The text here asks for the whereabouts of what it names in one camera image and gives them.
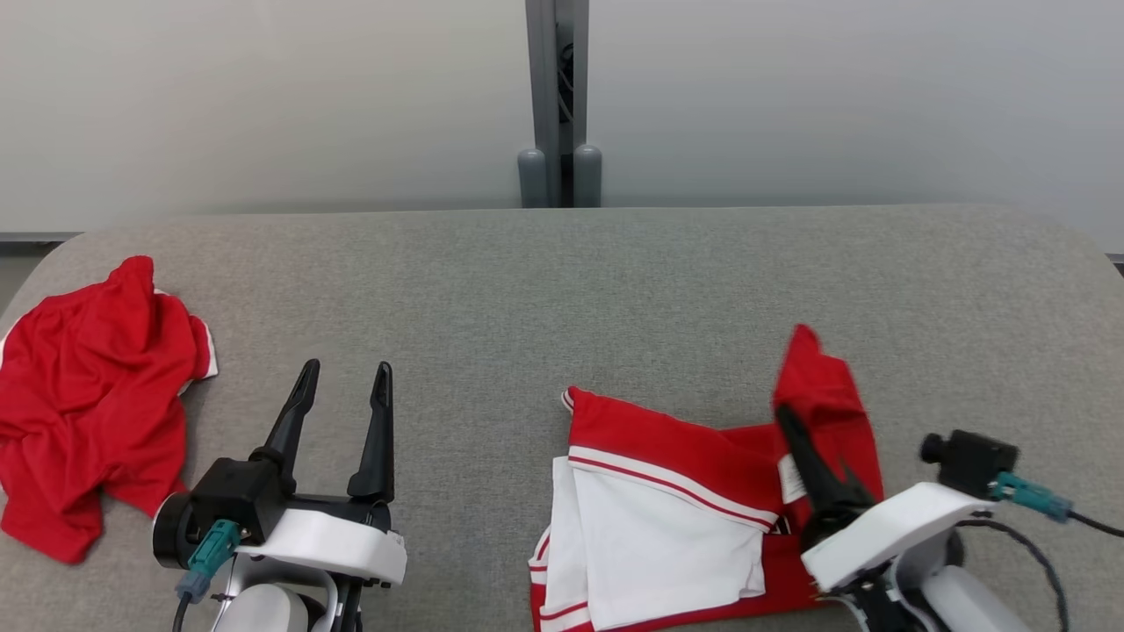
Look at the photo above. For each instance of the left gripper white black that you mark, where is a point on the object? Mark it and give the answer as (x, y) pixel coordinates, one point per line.
(334, 540)

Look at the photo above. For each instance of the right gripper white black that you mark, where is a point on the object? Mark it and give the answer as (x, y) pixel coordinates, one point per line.
(896, 527)

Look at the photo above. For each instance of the red jersey with white sleeves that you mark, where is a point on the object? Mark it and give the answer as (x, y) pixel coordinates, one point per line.
(667, 448)

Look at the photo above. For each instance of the red shorts with white trim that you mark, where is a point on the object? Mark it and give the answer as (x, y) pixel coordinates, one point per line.
(88, 395)

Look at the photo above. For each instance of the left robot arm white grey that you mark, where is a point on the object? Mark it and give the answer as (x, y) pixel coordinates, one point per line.
(263, 610)

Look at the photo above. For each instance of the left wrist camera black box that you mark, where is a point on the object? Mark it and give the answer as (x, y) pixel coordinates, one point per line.
(233, 491)

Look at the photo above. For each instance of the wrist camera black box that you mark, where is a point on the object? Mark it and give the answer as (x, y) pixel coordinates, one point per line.
(979, 461)
(233, 491)

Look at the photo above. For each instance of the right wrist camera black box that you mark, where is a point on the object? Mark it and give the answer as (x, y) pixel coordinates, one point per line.
(979, 461)

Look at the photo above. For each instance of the grey cylindrical post foot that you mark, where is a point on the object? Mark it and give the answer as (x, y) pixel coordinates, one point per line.
(588, 175)
(533, 180)

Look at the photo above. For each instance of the grey metal partition post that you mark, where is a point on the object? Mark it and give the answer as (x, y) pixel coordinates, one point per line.
(544, 70)

